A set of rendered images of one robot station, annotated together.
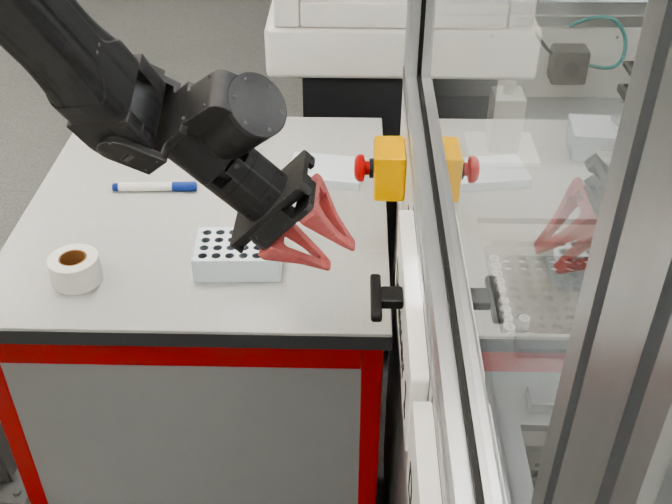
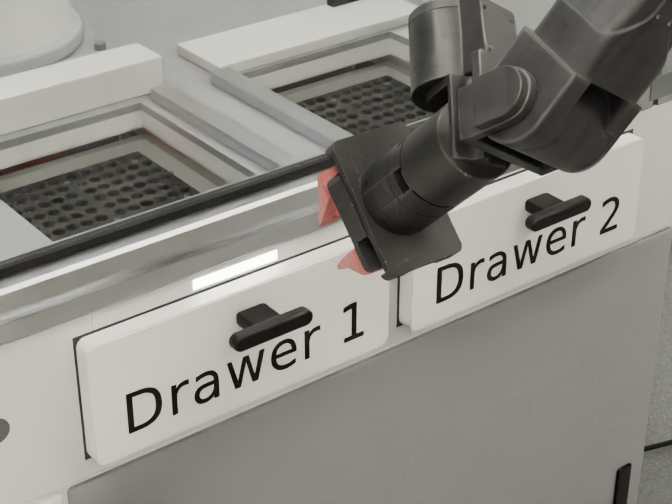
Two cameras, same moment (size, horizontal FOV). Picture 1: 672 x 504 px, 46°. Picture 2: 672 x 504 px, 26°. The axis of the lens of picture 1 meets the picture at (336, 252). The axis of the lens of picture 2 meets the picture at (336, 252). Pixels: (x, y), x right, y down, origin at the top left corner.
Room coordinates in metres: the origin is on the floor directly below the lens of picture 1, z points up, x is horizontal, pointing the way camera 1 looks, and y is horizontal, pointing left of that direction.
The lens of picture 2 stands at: (1.24, 0.73, 1.52)
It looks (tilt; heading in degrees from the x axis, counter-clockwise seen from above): 30 degrees down; 231
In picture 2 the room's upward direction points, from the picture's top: straight up
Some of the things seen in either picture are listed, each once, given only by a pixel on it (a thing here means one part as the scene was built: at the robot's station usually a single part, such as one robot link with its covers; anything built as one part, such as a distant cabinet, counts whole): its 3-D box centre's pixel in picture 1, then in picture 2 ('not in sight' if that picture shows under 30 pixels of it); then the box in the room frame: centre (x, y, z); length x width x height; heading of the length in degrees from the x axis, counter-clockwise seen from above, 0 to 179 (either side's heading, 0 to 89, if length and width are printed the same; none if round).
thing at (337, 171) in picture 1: (326, 170); not in sight; (1.18, 0.02, 0.77); 0.13 x 0.09 x 0.02; 80
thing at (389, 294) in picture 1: (386, 297); (262, 322); (0.68, -0.06, 0.91); 0.07 x 0.04 x 0.01; 179
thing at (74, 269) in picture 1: (75, 269); not in sight; (0.89, 0.37, 0.78); 0.07 x 0.07 x 0.04
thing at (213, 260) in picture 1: (239, 253); not in sight; (0.93, 0.14, 0.78); 0.12 x 0.08 x 0.04; 91
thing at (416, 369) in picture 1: (409, 319); (244, 341); (0.68, -0.08, 0.87); 0.29 x 0.02 x 0.11; 179
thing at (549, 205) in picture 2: not in sight; (549, 208); (0.36, -0.05, 0.91); 0.07 x 0.04 x 0.01; 179
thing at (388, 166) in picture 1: (386, 168); not in sight; (1.01, -0.07, 0.88); 0.07 x 0.05 x 0.07; 179
